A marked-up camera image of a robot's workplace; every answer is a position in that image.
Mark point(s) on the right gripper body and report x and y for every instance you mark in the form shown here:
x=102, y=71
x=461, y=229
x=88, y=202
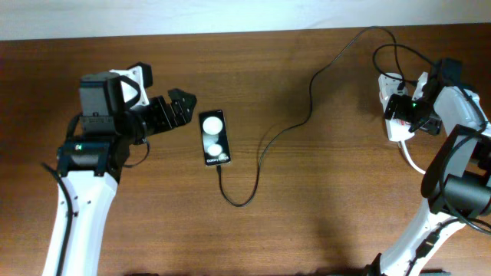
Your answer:
x=420, y=115

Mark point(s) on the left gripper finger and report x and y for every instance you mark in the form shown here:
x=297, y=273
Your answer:
x=177, y=94
x=183, y=111

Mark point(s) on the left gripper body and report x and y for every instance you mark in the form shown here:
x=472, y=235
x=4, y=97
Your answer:
x=143, y=121

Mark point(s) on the black Samsung flip phone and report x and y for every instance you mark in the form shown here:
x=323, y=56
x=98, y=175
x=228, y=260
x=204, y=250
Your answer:
x=214, y=135

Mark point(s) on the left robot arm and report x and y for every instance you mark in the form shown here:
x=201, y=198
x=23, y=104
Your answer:
x=116, y=114

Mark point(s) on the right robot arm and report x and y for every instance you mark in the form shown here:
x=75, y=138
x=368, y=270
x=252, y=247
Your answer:
x=456, y=185

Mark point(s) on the white USB charger adapter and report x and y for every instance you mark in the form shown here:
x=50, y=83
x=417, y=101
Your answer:
x=388, y=85

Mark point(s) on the white power strip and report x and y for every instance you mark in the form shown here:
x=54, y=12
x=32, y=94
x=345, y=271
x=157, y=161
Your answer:
x=398, y=130

